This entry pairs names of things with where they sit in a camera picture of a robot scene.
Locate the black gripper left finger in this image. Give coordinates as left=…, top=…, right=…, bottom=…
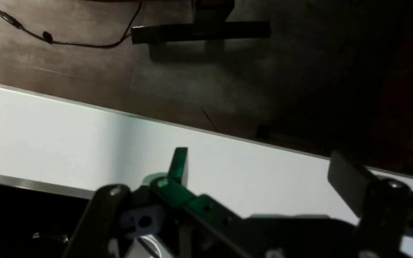
left=65, top=146, right=265, bottom=258

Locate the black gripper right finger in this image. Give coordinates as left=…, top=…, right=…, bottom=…
left=327, top=149, right=413, bottom=258

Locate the black stand base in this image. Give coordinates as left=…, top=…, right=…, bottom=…
left=131, top=0, right=271, bottom=46

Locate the thin black floor cable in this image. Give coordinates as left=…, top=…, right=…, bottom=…
left=0, top=0, right=145, bottom=50

